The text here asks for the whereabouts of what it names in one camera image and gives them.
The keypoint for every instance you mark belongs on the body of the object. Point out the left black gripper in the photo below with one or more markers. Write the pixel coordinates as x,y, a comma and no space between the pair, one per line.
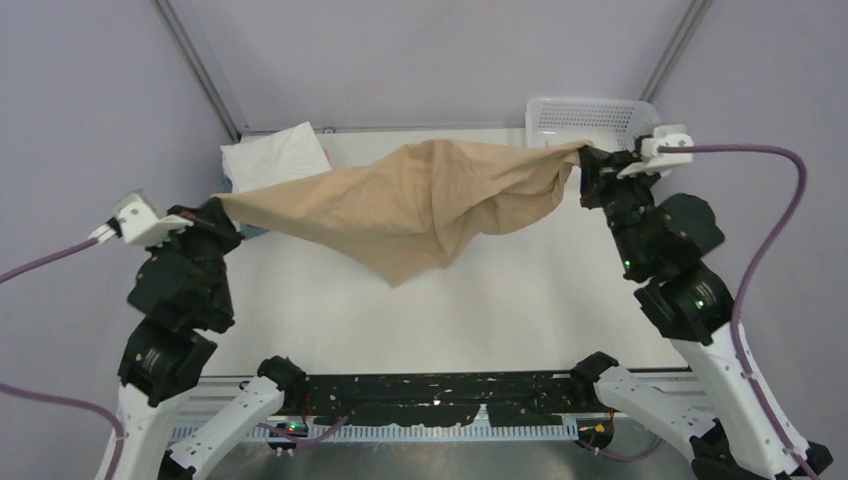
210,215

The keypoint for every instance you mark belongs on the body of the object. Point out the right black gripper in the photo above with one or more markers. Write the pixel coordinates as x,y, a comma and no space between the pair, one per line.
599,170

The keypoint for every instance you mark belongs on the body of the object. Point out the beige t shirt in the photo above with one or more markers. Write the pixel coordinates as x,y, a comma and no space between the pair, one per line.
417,208

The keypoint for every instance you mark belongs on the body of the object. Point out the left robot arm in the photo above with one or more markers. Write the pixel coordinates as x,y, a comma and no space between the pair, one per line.
158,372

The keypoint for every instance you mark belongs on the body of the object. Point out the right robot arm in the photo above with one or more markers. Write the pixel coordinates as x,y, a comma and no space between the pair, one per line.
662,245

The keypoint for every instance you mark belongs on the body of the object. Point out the white plastic basket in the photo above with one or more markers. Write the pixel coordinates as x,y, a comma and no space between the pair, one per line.
610,124

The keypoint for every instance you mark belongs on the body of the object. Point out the blue-grey folded t shirt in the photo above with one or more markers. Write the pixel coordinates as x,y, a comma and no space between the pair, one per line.
246,230

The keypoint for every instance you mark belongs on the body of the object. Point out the white folded t shirt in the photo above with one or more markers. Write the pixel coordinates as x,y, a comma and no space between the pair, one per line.
287,155

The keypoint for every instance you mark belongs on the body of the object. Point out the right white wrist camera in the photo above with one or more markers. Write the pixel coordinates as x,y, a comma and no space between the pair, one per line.
658,151

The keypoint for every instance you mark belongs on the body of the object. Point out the aluminium front rail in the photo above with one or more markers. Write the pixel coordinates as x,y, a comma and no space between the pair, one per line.
670,403

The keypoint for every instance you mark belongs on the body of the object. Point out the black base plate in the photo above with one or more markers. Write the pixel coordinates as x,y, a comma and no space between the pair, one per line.
529,398

